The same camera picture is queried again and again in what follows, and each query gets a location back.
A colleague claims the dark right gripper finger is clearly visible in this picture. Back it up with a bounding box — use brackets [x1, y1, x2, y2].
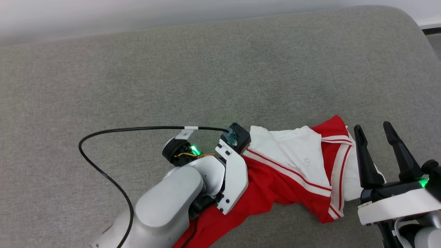
[354, 125, 386, 188]
[383, 121, 423, 182]

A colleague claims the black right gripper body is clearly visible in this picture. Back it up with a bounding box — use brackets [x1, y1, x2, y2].
[360, 159, 441, 204]

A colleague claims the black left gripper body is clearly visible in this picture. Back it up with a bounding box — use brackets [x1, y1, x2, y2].
[162, 137, 227, 218]

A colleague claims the red and white jersey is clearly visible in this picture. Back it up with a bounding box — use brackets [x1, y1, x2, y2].
[172, 115, 386, 248]

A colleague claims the grey fabric sofa cushion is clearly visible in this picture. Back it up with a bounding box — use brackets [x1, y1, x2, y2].
[0, 5, 441, 248]

